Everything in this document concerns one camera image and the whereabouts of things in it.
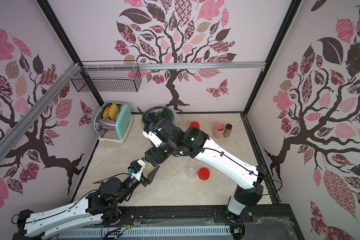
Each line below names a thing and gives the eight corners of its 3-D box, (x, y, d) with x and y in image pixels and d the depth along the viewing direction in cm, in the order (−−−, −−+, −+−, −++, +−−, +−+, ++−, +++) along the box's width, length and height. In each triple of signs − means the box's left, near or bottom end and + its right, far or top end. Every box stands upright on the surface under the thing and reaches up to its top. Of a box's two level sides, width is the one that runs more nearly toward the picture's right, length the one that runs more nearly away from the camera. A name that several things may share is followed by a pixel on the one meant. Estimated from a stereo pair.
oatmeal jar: (186, 177, 88) (187, 168, 78) (186, 167, 92) (186, 158, 83) (197, 177, 88) (198, 168, 78) (196, 167, 92) (197, 158, 83)
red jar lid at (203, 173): (198, 180, 87) (198, 178, 86) (197, 169, 92) (198, 167, 90) (209, 180, 87) (210, 178, 86) (208, 169, 92) (209, 167, 90)
